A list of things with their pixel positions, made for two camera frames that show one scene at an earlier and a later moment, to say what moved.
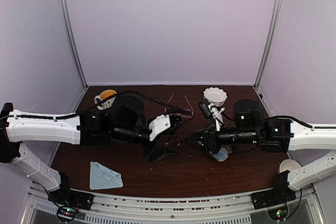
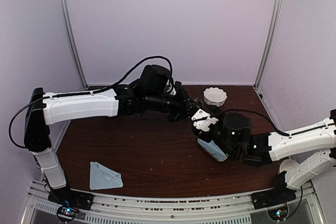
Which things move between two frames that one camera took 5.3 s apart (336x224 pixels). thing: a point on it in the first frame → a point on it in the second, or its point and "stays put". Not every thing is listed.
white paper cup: [289, 164] stays put
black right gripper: [209, 139] → [196, 132]
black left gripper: [154, 154] → [185, 109]
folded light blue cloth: [103, 177] stays put
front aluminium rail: [240, 210] stays put
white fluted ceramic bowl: [216, 95] stays put
